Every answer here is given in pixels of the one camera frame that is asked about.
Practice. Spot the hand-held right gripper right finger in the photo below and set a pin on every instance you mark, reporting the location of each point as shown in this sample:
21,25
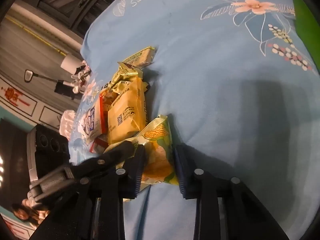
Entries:
181,173

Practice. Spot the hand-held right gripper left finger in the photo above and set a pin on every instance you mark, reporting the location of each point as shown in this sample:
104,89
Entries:
139,171

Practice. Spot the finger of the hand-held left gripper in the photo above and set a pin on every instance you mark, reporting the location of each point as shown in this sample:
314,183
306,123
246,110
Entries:
110,156

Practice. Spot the corn print snack bag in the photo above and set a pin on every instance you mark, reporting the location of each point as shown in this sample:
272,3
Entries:
157,150

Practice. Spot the green yellow cracker packet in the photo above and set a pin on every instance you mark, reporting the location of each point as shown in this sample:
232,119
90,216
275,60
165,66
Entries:
140,57

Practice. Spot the small mirror on arm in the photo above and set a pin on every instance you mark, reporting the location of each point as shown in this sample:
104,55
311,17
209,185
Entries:
29,76

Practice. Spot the red white snack packet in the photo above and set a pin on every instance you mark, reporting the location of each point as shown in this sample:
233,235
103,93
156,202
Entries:
98,143

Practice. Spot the white plastic bag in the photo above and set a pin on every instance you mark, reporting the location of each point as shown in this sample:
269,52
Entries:
67,123

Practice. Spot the large yellow snack bag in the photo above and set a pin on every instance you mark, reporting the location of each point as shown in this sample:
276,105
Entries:
127,115

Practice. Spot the orange snack bag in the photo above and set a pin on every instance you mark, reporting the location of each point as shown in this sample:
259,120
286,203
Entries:
108,100

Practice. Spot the black box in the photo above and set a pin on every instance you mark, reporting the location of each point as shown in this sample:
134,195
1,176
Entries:
63,88

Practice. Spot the pale yellow crinkled snack bag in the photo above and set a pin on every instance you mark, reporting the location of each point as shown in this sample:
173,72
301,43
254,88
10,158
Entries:
126,76

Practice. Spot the white cylinder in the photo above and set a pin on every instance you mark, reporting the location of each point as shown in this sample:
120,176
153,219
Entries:
69,63

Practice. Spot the light blue floral bedsheet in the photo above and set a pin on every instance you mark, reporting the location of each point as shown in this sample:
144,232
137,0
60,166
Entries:
200,80

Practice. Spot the dark framed window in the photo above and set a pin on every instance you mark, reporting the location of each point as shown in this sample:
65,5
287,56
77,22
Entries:
67,0

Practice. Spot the green box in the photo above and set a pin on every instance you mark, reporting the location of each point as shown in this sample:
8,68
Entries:
303,25

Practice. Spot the wall poster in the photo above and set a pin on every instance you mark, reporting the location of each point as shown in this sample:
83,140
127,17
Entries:
25,212

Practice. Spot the red wall ornament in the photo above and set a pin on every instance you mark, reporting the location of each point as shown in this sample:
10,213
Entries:
12,96

